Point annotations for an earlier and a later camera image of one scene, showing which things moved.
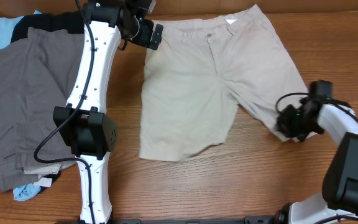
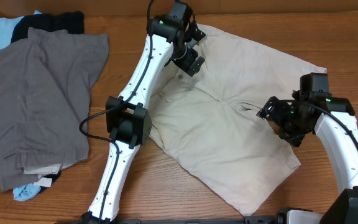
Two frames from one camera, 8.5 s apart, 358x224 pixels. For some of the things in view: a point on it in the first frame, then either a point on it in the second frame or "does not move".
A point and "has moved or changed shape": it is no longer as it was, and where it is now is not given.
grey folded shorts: x=27 y=80 does not move
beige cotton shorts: x=192 y=86 has moved or changed shape
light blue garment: x=2 y=35 does not move
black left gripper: x=143 y=38 → x=184 y=61
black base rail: x=280 y=218 does not move
